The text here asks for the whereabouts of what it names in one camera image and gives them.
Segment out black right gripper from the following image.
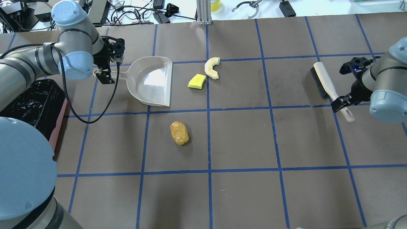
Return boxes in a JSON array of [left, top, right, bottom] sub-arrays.
[[331, 56, 381, 113]]

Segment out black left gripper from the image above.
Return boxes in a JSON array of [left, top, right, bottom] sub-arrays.
[[94, 36, 125, 85]]

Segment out beige hand brush black bristles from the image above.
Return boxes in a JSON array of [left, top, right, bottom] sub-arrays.
[[310, 61, 355, 123]]

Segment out beige plastic dustpan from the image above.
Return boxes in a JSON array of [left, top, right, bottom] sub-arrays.
[[111, 56, 173, 107]]

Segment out yellow sponge piece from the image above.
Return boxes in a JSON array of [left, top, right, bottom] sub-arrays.
[[187, 74, 206, 90]]

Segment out orange-brown potato toy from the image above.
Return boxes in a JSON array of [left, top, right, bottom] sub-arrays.
[[170, 121, 190, 145]]

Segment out pale curved melon rind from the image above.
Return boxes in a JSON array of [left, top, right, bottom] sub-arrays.
[[204, 57, 221, 80]]

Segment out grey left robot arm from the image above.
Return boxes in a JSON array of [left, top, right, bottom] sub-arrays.
[[0, 0, 125, 229]]

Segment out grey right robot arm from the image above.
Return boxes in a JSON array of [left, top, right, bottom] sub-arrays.
[[332, 38, 406, 229]]

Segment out bin with black bag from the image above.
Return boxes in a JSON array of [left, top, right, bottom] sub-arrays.
[[1, 79, 67, 150]]

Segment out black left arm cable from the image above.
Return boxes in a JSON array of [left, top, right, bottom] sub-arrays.
[[0, 43, 121, 124]]

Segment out aluminium frame post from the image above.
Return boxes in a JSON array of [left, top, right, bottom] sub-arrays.
[[196, 0, 212, 25]]

